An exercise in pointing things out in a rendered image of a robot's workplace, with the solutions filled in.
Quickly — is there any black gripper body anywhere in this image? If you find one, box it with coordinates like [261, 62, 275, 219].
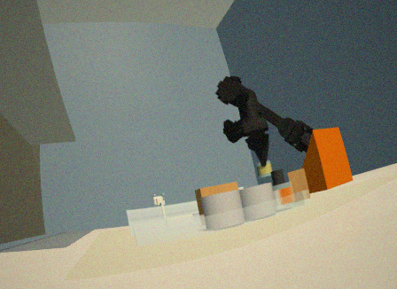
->
[239, 105, 269, 138]

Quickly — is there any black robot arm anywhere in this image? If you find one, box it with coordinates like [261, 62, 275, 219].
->
[216, 76, 313, 152]

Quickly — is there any grey cylinder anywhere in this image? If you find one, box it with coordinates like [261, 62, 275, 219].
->
[201, 190, 242, 216]
[239, 183, 275, 208]

